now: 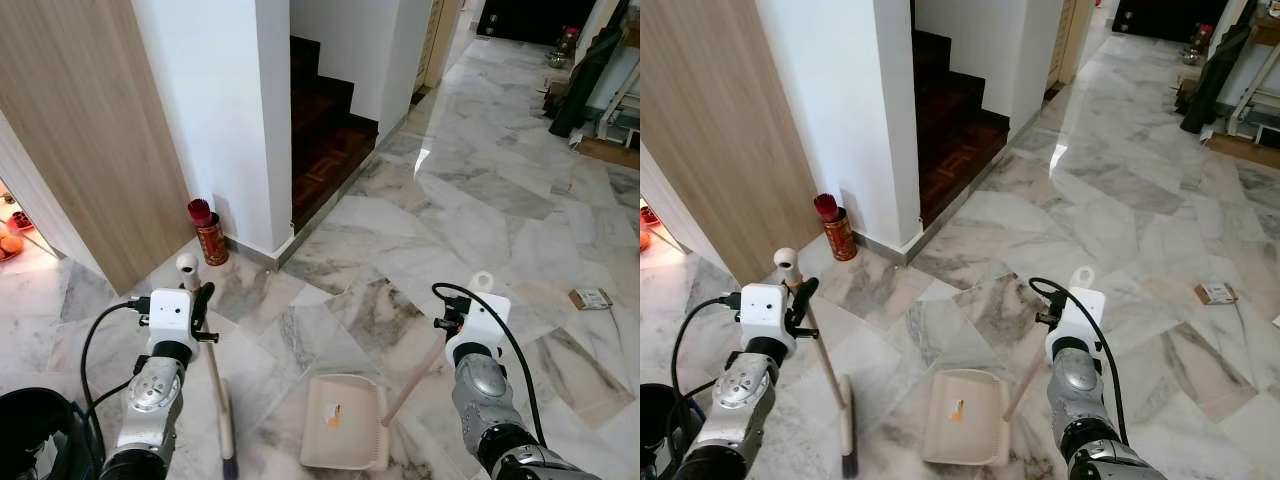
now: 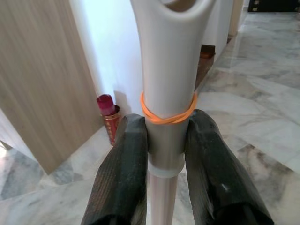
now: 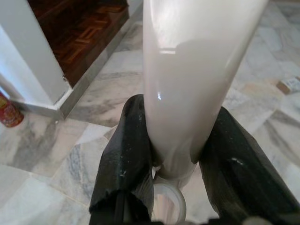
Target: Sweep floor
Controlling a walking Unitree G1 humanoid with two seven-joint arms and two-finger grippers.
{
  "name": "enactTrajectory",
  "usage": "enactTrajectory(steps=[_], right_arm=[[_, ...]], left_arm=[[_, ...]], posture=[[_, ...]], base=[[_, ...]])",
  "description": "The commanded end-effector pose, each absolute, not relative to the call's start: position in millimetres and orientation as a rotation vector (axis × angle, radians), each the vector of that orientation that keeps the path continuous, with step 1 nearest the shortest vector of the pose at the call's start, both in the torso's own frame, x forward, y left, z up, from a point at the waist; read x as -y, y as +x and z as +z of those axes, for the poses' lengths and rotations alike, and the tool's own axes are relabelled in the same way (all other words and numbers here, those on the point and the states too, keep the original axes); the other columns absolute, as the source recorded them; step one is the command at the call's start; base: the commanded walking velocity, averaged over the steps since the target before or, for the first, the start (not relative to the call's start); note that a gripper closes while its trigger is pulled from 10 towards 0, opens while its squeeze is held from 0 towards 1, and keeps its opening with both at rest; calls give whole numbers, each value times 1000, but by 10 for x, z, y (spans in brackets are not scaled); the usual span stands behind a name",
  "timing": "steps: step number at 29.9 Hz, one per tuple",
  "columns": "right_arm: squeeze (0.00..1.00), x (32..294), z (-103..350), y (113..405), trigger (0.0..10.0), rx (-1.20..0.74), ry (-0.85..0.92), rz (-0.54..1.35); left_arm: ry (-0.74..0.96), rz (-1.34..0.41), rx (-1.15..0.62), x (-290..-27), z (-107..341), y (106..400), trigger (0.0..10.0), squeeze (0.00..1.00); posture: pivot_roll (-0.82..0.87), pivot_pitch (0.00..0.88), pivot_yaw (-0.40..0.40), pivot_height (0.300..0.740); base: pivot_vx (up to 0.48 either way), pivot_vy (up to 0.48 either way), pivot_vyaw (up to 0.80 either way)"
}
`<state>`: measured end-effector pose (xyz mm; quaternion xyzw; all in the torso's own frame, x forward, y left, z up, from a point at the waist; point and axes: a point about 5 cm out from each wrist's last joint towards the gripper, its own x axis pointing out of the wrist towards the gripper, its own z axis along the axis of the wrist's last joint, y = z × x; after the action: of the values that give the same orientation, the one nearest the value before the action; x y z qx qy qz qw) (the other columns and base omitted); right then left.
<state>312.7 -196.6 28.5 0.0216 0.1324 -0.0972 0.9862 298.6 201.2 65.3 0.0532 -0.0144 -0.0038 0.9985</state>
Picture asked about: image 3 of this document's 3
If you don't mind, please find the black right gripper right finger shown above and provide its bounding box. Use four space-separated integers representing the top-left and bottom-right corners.
200 106 300 223

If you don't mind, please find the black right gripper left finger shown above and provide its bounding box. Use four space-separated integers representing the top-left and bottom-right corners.
89 94 155 220

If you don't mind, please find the beige plastic dustpan handle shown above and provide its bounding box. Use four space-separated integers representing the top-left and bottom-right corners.
142 0 269 221

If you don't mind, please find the small brown printed box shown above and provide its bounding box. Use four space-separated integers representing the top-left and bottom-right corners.
276 76 300 95

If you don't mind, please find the red printed can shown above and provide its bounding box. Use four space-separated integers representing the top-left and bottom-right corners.
0 91 25 128

